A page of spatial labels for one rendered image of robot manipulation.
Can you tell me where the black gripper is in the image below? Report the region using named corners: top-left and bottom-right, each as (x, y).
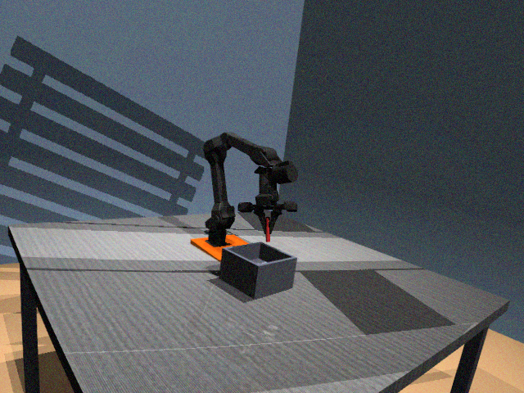
top-left (238, 184), bottom-right (297, 234)

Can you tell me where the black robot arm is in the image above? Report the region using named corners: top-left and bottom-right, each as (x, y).
top-left (203, 132), bottom-right (298, 247)

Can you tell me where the red peg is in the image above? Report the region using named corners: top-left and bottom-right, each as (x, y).
top-left (265, 217), bottom-right (270, 242)

